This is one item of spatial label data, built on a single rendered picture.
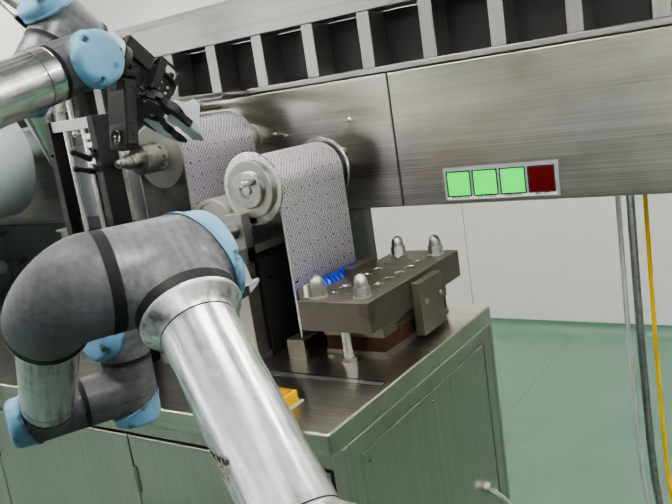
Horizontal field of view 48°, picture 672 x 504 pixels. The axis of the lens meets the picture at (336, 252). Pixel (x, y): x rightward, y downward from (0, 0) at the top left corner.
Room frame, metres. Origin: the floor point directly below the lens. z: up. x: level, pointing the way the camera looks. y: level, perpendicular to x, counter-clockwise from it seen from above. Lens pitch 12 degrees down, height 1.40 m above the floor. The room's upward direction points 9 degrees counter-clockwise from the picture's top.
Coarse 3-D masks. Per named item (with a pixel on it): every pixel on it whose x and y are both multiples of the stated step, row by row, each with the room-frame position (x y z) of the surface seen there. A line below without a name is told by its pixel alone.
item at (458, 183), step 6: (450, 174) 1.59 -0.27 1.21; (456, 174) 1.59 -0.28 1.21; (462, 174) 1.58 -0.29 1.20; (468, 174) 1.57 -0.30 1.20; (450, 180) 1.60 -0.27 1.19; (456, 180) 1.59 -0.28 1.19; (462, 180) 1.58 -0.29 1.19; (468, 180) 1.57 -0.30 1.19; (450, 186) 1.60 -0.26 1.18; (456, 186) 1.59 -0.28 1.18; (462, 186) 1.58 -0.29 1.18; (468, 186) 1.57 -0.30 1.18; (450, 192) 1.60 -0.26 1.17; (456, 192) 1.59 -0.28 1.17; (462, 192) 1.58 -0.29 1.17; (468, 192) 1.57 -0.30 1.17
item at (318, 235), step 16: (336, 192) 1.63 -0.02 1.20; (288, 208) 1.48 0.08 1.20; (304, 208) 1.52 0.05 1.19; (320, 208) 1.57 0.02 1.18; (336, 208) 1.62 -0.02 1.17; (288, 224) 1.47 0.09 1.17; (304, 224) 1.52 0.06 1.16; (320, 224) 1.56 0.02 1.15; (336, 224) 1.61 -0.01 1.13; (288, 240) 1.47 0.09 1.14; (304, 240) 1.51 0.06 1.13; (320, 240) 1.56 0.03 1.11; (336, 240) 1.60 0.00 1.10; (352, 240) 1.65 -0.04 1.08; (288, 256) 1.47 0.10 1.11; (304, 256) 1.50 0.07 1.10; (320, 256) 1.55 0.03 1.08; (336, 256) 1.60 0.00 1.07; (352, 256) 1.65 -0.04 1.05; (304, 272) 1.50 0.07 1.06; (320, 272) 1.54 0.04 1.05
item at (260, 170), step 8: (248, 160) 1.49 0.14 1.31; (232, 168) 1.51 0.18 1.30; (240, 168) 1.50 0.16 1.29; (248, 168) 1.48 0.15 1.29; (256, 168) 1.47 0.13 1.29; (264, 168) 1.47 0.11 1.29; (232, 176) 1.51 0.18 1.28; (264, 176) 1.46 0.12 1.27; (264, 184) 1.46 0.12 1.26; (272, 184) 1.46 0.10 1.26; (232, 192) 1.51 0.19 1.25; (272, 192) 1.46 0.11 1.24; (232, 200) 1.52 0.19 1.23; (264, 200) 1.47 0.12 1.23; (272, 200) 1.46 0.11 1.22; (240, 208) 1.51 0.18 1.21; (256, 208) 1.48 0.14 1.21; (264, 208) 1.47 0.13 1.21; (256, 216) 1.48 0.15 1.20
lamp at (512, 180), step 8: (512, 168) 1.51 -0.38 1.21; (520, 168) 1.51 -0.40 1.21; (504, 176) 1.53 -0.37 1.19; (512, 176) 1.52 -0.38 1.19; (520, 176) 1.51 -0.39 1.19; (504, 184) 1.53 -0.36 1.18; (512, 184) 1.52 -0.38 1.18; (520, 184) 1.51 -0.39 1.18; (504, 192) 1.53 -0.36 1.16; (512, 192) 1.52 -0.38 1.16
